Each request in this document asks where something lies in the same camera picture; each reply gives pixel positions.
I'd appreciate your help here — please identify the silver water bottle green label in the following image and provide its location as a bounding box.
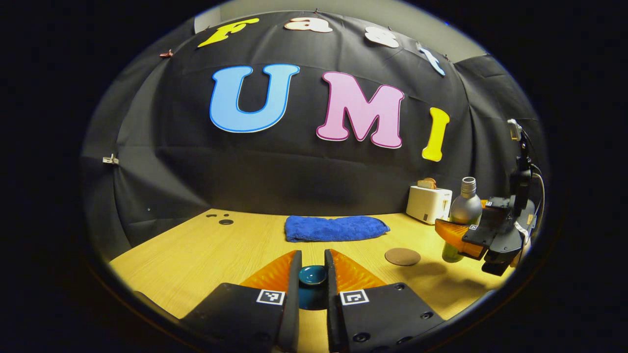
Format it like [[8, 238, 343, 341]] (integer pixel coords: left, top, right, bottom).
[[442, 176, 484, 263]]

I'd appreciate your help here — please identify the round brown coaster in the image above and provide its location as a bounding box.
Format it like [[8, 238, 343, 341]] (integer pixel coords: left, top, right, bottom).
[[384, 248, 421, 267]]

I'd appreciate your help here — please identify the teal teacup lid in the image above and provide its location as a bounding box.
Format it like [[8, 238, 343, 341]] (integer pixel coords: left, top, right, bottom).
[[297, 265, 328, 310]]

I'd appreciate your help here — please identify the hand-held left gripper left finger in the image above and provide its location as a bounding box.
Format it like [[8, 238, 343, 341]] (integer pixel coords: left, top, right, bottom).
[[179, 250, 303, 353]]

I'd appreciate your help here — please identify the blue towel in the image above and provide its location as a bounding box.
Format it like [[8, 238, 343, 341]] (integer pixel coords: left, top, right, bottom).
[[285, 215, 391, 243]]

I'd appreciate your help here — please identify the white toaster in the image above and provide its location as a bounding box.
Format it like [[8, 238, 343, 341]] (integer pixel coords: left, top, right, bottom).
[[406, 185, 453, 225]]

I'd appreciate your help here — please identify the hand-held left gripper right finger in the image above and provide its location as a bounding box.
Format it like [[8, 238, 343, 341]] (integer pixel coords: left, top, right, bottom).
[[324, 249, 445, 353]]

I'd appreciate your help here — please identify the black backdrop cloth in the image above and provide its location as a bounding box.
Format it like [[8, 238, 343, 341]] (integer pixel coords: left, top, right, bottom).
[[81, 10, 548, 260]]

